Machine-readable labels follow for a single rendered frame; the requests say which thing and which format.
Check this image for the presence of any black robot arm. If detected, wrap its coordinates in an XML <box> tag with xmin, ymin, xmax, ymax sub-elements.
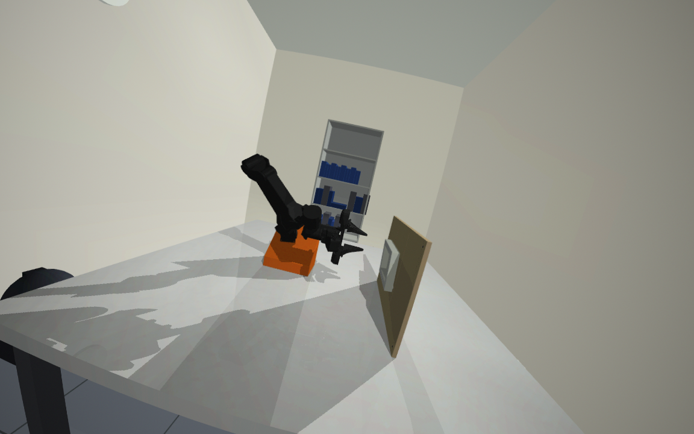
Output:
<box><xmin>240</xmin><ymin>154</ymin><xmax>340</xmax><ymax>252</ymax></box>

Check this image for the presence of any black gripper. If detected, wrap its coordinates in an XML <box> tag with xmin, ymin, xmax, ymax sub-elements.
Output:
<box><xmin>319</xmin><ymin>209</ymin><xmax>367</xmax><ymax>265</ymax></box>

